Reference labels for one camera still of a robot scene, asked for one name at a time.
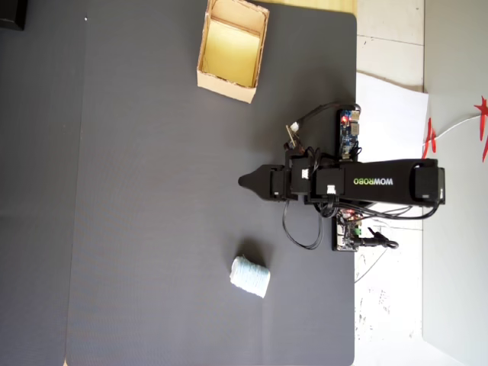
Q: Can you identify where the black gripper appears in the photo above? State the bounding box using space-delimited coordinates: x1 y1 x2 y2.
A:
238 164 291 202

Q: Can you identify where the light blue yarn block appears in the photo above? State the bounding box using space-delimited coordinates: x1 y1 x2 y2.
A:
230 255 271 300

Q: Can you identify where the open cardboard box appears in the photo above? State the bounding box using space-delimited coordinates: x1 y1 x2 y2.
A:
196 0 271 104

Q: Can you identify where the black box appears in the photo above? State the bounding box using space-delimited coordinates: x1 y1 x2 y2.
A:
0 0 27 31

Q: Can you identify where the black textured mat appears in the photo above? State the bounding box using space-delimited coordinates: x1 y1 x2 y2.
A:
63 2 358 366

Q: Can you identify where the circuit board with green terminal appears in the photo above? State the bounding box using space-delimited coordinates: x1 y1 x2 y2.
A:
331 209 365 252

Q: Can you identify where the blue circuit board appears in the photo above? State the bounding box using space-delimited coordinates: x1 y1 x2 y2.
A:
337 108 362 163

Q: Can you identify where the black power plug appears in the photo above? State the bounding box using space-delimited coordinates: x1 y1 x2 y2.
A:
358 227 400 251

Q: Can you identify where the white paper sheet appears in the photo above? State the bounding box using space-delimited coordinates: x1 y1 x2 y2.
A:
355 71 430 233

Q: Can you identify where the grey board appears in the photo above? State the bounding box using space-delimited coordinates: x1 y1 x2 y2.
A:
421 0 488 366

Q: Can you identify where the looped black servo cable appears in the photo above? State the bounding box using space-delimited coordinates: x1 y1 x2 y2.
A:
281 197 324 251

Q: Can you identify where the thick black camera cable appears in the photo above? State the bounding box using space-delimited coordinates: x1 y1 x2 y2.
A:
289 101 362 133

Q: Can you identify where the long black cable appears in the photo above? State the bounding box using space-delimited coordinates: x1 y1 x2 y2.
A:
335 204 441 223

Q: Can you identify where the white cable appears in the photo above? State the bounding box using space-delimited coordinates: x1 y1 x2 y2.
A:
422 113 482 149

